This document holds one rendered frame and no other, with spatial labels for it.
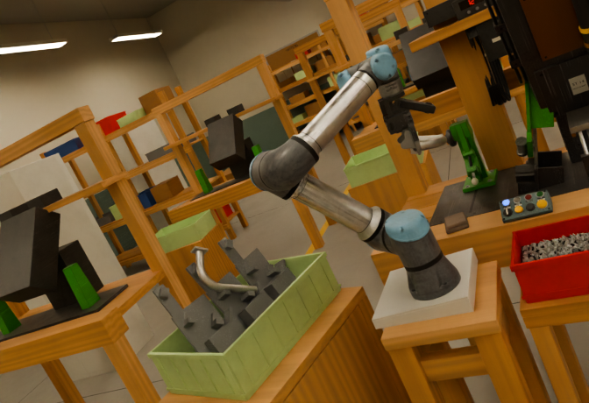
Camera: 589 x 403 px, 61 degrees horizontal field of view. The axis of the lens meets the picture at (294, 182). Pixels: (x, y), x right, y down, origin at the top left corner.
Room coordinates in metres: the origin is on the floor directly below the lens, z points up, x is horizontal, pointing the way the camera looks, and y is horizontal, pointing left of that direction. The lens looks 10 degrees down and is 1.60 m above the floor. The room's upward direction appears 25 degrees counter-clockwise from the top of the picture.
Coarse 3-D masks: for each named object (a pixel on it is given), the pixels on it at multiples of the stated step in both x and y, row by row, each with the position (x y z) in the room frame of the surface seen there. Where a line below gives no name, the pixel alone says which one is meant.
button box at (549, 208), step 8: (536, 192) 1.52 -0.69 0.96; (544, 192) 1.51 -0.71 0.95; (504, 200) 1.58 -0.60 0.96; (512, 200) 1.56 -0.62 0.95; (520, 200) 1.54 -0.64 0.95; (528, 200) 1.53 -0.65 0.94; (536, 200) 1.51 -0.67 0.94; (504, 208) 1.56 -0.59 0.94; (512, 208) 1.54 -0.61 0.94; (536, 208) 1.49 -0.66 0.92; (544, 208) 1.47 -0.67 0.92; (552, 208) 1.49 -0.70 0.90; (504, 216) 1.54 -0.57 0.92; (512, 216) 1.52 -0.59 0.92; (520, 216) 1.51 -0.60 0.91; (528, 216) 1.50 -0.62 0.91
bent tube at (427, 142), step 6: (420, 138) 1.80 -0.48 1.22; (426, 138) 1.77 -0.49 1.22; (432, 138) 1.73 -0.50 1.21; (438, 138) 1.63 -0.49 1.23; (444, 138) 1.65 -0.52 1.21; (420, 144) 1.59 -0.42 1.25; (426, 144) 1.61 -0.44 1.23; (432, 144) 1.62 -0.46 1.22; (438, 144) 1.62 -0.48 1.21; (444, 144) 1.66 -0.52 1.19; (414, 150) 1.63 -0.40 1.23
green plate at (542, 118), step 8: (528, 88) 1.63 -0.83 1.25; (528, 96) 1.64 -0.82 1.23; (528, 104) 1.64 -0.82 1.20; (536, 104) 1.64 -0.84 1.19; (528, 112) 1.65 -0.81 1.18; (536, 112) 1.64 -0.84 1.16; (544, 112) 1.63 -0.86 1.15; (552, 112) 1.62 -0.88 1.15; (528, 120) 1.65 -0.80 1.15; (536, 120) 1.65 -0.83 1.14; (544, 120) 1.64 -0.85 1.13; (552, 120) 1.63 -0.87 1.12; (528, 128) 1.65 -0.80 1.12
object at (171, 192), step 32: (160, 96) 6.77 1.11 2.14; (128, 128) 7.00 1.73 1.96; (64, 160) 7.52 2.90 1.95; (160, 160) 6.91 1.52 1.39; (192, 160) 6.78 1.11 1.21; (96, 192) 7.42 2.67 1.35; (160, 192) 7.15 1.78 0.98; (192, 192) 6.84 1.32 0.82; (224, 224) 6.77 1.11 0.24; (128, 256) 7.59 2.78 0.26
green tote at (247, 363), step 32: (320, 256) 1.84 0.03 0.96; (288, 288) 1.67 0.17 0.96; (320, 288) 1.78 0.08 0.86; (256, 320) 1.54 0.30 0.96; (288, 320) 1.63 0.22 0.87; (160, 352) 1.63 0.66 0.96; (192, 352) 1.78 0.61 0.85; (224, 352) 1.41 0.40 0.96; (256, 352) 1.49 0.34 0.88; (192, 384) 1.56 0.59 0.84; (224, 384) 1.45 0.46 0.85; (256, 384) 1.44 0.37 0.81
